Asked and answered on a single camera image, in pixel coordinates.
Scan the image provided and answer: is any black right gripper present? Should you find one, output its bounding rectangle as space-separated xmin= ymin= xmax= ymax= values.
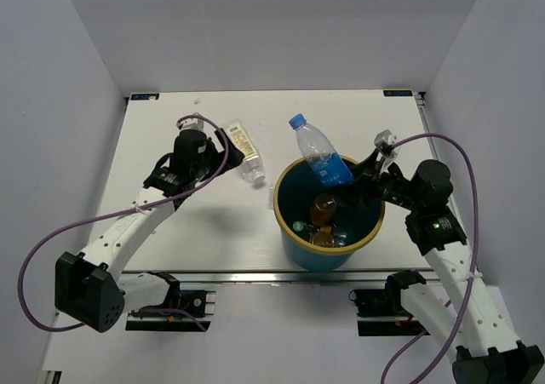
xmin=324 ymin=148 xmax=422 ymax=212

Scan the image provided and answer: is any clear square bottle white cap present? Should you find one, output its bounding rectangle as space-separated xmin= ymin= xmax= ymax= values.
xmin=223 ymin=120 xmax=266 ymax=187

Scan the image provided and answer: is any blue label water bottle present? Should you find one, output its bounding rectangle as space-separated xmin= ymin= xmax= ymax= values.
xmin=289 ymin=114 xmax=354 ymax=188

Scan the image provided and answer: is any orange juice bottle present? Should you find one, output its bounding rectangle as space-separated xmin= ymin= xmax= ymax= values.
xmin=309 ymin=193 xmax=337 ymax=226

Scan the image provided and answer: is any clear bottle yellow cap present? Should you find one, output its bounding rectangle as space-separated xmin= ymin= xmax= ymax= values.
xmin=311 ymin=226 xmax=348 ymax=248

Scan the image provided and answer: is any green plastic bottle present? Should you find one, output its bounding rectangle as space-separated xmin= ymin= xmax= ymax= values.
xmin=292 ymin=221 xmax=319 ymax=242

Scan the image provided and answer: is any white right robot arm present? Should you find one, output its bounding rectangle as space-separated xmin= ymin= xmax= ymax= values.
xmin=340 ymin=146 xmax=544 ymax=383

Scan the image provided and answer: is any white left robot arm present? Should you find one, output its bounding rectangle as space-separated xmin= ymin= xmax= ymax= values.
xmin=54 ymin=128 xmax=244 ymax=333

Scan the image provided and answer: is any blue bin yellow rim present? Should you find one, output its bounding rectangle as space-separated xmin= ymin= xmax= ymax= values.
xmin=272 ymin=158 xmax=386 ymax=272

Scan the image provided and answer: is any right blue table sticker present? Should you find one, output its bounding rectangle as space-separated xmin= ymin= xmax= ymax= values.
xmin=382 ymin=89 xmax=413 ymax=97

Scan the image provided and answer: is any blue table sticker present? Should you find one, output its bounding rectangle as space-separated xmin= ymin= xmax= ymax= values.
xmin=382 ymin=89 xmax=413 ymax=97
xmin=129 ymin=93 xmax=159 ymax=101

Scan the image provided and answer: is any left blue table sticker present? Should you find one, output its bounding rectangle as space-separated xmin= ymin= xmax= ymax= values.
xmin=129 ymin=93 xmax=159 ymax=101

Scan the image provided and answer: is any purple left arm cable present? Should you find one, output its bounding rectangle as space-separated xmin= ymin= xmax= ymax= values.
xmin=16 ymin=114 xmax=233 ymax=333

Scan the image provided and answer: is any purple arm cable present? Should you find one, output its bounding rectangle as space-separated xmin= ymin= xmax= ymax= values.
xmin=380 ymin=132 xmax=477 ymax=384
xmin=16 ymin=114 xmax=233 ymax=333

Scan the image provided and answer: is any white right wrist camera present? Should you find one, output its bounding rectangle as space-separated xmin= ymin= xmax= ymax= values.
xmin=374 ymin=129 xmax=397 ymax=154

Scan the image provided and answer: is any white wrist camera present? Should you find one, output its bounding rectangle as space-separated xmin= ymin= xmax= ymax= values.
xmin=175 ymin=113 xmax=204 ymax=132
xmin=374 ymin=129 xmax=397 ymax=154

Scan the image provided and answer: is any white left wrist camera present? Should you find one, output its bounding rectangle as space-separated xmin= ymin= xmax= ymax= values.
xmin=175 ymin=113 xmax=204 ymax=132

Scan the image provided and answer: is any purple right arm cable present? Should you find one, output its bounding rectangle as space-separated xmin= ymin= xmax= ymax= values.
xmin=380 ymin=132 xmax=477 ymax=384

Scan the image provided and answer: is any aluminium table edge rail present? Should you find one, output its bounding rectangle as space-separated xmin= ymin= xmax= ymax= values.
xmin=118 ymin=268 xmax=439 ymax=287

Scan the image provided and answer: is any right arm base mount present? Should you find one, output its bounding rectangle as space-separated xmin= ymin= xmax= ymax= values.
xmin=348 ymin=270 xmax=428 ymax=337

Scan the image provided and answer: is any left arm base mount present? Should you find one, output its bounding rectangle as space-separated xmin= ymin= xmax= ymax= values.
xmin=125 ymin=288 xmax=216 ymax=333

